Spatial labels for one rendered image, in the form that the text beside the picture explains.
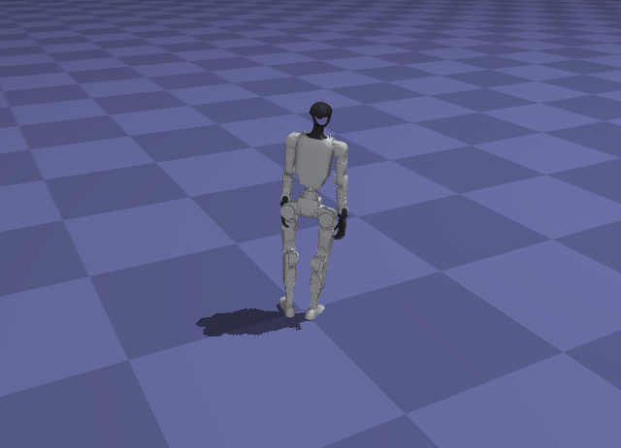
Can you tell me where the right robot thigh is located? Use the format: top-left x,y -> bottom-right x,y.
310,205 -> 337,272

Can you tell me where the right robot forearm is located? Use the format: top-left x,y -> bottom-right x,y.
336,176 -> 348,215

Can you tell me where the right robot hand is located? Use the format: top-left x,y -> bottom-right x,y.
332,208 -> 347,240

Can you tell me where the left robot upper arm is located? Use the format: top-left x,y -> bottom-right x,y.
284,133 -> 301,175

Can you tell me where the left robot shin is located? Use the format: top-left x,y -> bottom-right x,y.
282,252 -> 297,306

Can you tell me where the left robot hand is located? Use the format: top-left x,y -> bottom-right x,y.
280,196 -> 289,228

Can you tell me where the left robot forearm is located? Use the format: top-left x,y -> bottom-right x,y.
280,165 -> 294,202

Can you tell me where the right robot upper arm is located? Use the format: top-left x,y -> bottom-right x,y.
333,140 -> 348,186

